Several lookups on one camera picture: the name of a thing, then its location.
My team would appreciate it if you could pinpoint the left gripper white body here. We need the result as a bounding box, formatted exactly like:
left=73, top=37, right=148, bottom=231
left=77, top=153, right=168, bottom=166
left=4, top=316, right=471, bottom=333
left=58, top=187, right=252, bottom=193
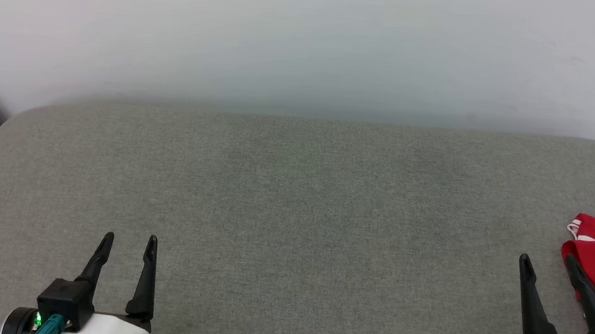
left=60, top=308, right=164, bottom=334

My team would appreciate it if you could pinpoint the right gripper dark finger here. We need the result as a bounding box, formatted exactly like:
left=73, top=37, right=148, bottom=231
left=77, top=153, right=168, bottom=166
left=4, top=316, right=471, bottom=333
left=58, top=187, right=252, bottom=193
left=558, top=254, right=595, bottom=334
left=511, top=252, right=566, bottom=334

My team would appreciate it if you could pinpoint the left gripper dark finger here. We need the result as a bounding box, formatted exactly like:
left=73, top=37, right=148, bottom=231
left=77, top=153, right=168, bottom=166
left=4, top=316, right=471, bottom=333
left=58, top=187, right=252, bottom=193
left=72, top=228, right=116, bottom=305
left=124, top=232, right=162, bottom=320

